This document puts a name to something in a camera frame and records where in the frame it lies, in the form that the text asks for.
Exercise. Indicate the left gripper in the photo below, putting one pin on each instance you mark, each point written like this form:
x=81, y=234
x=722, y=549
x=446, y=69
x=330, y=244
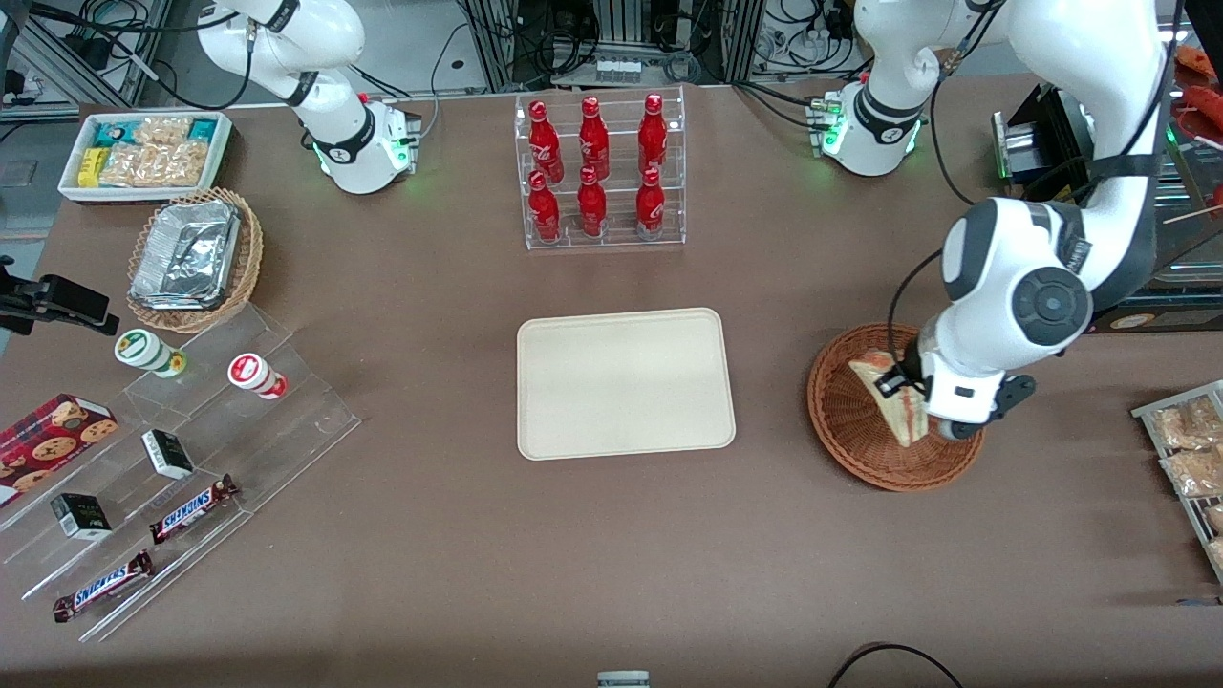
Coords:
x=911, y=370

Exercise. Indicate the plastic-wrapped triangle sandwich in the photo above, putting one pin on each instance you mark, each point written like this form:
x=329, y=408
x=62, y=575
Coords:
x=903, y=422

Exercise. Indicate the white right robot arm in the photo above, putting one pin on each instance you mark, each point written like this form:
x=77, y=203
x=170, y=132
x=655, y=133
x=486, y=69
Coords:
x=334, y=134

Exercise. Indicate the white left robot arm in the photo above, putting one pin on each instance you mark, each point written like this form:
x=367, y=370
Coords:
x=1013, y=250

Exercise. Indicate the brown round wicker basket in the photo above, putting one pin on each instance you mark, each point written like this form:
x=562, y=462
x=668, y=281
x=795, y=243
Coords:
x=860, y=444

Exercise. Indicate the tray of packaged snacks right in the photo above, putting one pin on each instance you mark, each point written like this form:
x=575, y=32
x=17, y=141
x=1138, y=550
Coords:
x=1190, y=535

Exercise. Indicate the beige plastic tray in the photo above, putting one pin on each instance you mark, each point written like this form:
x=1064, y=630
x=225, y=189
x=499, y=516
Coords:
x=621, y=382

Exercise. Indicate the light woven wicker basket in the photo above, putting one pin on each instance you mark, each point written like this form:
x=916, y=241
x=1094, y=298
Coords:
x=250, y=258

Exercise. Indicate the aluminium foil tray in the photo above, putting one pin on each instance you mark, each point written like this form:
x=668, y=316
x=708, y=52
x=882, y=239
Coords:
x=186, y=253

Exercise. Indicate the clear bag of snacks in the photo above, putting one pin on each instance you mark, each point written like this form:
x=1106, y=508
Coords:
x=1215, y=518
x=1194, y=473
x=1185, y=425
x=1217, y=554

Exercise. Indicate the clear acrylic bottle rack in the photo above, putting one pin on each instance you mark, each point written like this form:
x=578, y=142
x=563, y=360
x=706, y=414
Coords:
x=669, y=234

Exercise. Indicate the red cola bottle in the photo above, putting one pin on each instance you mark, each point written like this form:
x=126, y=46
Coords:
x=545, y=212
x=591, y=205
x=653, y=134
x=545, y=143
x=650, y=204
x=593, y=139

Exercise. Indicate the small grey block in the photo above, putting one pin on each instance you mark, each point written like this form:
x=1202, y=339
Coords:
x=623, y=680

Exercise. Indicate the white connector block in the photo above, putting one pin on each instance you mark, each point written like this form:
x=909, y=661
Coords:
x=619, y=70

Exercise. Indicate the clear acrylic stepped display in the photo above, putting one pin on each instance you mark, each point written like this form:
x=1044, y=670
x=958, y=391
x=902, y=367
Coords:
x=287, y=430

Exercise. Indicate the red-lid white cup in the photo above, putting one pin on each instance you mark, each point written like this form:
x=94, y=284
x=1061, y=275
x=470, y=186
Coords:
x=251, y=373

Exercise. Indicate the Snickers chocolate bar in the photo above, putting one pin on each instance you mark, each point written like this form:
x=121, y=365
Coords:
x=102, y=586
x=191, y=509

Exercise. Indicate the small black box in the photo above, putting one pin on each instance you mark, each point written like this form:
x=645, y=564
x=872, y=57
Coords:
x=81, y=516
x=167, y=454

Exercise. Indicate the green-lid white cup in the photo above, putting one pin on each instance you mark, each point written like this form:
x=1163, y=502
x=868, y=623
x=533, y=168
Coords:
x=143, y=350

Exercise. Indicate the large clear cracker bag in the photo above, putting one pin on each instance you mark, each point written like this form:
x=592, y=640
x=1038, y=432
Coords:
x=153, y=165

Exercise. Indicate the small clear cracker bag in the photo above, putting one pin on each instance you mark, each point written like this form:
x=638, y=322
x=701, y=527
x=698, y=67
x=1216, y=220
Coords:
x=162, y=129

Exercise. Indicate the teal and white snack packet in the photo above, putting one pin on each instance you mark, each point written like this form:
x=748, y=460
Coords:
x=113, y=133

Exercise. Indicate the black mounted device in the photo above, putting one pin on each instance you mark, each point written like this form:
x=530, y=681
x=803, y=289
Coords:
x=67, y=298

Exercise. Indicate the yellow snack packet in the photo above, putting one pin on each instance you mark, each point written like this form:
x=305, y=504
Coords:
x=91, y=167

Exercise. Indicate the white rectangular snack bin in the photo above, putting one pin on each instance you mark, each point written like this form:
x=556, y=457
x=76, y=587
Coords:
x=76, y=191

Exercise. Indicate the red cookie box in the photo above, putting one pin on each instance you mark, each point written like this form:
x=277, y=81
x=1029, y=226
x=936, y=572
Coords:
x=48, y=440

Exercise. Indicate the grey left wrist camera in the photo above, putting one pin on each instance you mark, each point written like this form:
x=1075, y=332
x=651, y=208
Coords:
x=1013, y=392

